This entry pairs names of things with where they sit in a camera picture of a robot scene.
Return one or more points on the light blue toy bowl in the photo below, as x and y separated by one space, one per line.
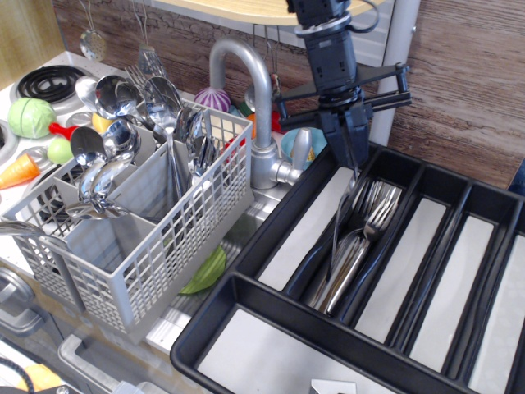
318 144

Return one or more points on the green toy leaf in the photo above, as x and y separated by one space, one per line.
207 274

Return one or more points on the grey plastic cutlery basket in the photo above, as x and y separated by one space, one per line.
122 273

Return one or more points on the silver fork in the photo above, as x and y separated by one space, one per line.
349 258
339 216
137 77

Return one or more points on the hanging silver spatula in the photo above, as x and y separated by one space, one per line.
149 62

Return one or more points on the black stove burner coil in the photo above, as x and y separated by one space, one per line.
52 84

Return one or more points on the silver spoons in right compartment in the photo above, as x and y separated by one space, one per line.
194 130

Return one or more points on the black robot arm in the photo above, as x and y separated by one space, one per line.
314 13

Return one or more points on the hanging silver skimmer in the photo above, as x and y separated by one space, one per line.
92 44

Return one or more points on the purple toy onion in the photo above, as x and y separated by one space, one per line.
214 98

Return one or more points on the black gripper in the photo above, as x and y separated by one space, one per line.
337 82

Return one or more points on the yellow toy lemon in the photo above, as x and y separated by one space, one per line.
100 124

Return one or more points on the large silver spoon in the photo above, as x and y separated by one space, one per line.
163 106
119 98

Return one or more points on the green toy cabbage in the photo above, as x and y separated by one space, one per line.
30 118

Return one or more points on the grey metal pole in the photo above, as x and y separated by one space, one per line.
402 28

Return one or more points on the silver spoon middle left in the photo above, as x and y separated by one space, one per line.
122 140

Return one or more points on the silver spoon far left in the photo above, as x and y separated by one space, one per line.
85 88

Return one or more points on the large silver spoon centre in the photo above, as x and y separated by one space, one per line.
163 106

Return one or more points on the silver forks stack in tray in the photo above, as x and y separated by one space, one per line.
361 208

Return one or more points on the black cutlery tray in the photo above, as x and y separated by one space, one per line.
437 304

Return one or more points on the red toy handle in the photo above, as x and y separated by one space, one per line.
63 131

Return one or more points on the silver faucet handle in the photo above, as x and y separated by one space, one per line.
301 148

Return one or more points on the silver spoon low front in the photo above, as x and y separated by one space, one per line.
94 191

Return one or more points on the orange toy carrot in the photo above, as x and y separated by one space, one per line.
22 170

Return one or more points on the yellow toy bottom left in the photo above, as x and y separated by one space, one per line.
42 377

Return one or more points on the silver fork behind spoons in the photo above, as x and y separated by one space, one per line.
137 77

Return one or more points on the small green toy fruit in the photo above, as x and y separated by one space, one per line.
59 151

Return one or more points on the red toy pepper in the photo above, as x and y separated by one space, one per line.
275 124

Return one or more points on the large silver spoon left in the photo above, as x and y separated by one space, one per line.
119 98

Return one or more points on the light wooden shelf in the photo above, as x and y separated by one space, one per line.
259 12

